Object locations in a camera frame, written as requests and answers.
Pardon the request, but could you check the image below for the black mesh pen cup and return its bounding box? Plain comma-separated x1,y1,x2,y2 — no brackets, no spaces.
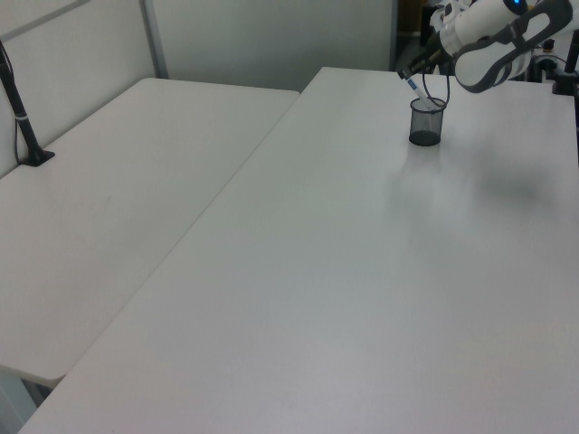
408,97,448,147

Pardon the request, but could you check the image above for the grey metal partition post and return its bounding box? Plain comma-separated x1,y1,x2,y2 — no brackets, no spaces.
138,0,169,80

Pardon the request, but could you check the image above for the blue and white marker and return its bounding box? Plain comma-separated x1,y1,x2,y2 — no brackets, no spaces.
407,78,430,110

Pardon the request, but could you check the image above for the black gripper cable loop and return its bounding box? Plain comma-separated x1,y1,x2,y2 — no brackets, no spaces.
422,62,452,110

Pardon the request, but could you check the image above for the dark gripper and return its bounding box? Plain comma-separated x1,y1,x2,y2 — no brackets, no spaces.
397,29,456,81

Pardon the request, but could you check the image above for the black clamp pole stand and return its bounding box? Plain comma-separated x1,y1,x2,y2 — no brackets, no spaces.
549,31,579,97

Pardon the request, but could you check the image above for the black camera pole with base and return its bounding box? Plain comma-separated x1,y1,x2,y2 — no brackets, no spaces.
0,39,56,167

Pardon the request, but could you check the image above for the white folding table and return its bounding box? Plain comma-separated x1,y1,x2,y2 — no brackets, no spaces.
0,77,302,388

